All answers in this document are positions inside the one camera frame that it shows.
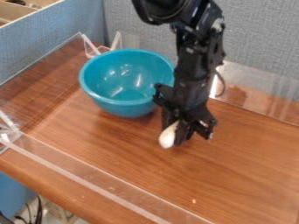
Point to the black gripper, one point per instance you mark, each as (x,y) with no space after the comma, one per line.
(184,104)

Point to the white brown toy mushroom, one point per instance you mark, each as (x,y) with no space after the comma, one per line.
(168,136)

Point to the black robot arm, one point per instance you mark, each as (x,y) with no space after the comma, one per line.
(197,22)

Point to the blue plastic bowl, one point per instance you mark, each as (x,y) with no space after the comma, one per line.
(120,78)

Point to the clear acrylic barrier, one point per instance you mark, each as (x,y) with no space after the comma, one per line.
(100,165)

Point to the wooden shelf box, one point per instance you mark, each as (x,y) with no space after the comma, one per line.
(18,9)

